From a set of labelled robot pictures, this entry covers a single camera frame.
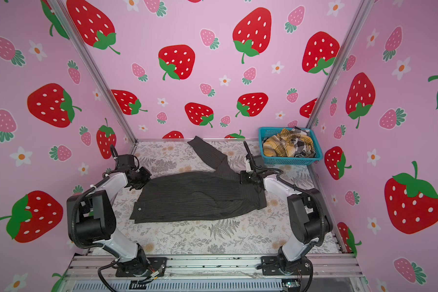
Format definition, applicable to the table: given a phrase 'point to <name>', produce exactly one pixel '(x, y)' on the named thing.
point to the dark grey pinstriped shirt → (173, 195)
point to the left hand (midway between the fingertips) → (150, 175)
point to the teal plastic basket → (286, 160)
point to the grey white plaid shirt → (302, 149)
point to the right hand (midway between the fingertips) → (241, 175)
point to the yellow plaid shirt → (281, 144)
